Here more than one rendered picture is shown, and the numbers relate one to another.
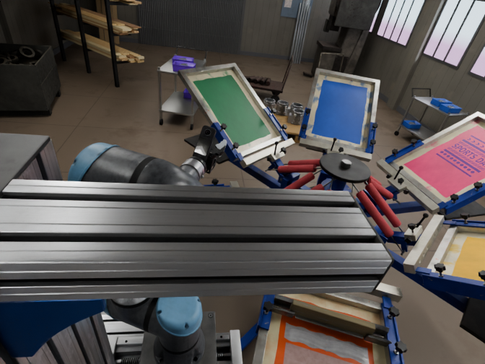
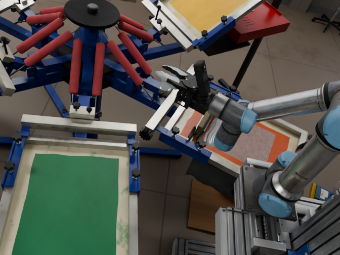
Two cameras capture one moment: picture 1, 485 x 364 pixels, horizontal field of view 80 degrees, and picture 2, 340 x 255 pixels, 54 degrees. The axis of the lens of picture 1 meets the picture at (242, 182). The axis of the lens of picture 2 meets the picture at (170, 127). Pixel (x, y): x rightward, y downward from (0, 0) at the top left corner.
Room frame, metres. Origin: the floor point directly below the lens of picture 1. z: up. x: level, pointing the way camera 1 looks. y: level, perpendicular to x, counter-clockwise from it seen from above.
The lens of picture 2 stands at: (0.86, 1.01, 2.39)
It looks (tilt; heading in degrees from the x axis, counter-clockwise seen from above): 47 degrees down; 272
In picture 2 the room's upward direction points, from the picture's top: 19 degrees clockwise
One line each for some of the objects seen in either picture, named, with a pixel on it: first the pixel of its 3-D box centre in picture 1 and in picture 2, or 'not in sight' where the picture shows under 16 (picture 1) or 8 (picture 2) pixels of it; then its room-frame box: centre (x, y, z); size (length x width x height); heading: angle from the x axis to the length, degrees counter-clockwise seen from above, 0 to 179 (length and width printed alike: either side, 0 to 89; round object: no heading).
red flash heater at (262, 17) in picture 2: not in sight; (246, 16); (0.67, -1.71, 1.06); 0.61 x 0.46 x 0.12; 51
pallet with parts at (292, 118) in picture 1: (266, 116); not in sight; (4.88, -0.24, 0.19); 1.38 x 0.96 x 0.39; 92
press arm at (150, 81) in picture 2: not in sight; (158, 87); (1.08, -0.53, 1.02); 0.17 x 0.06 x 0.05; 171
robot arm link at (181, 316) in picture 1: (177, 316); (287, 170); (0.41, 0.12, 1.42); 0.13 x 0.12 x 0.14; 78
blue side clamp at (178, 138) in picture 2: (268, 300); (185, 145); (0.80, -0.21, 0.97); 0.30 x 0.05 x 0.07; 171
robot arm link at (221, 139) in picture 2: not in sight; (228, 132); (0.70, 0.17, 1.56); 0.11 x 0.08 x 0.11; 78
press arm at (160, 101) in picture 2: not in sight; (171, 111); (0.95, -0.51, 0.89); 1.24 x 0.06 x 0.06; 171
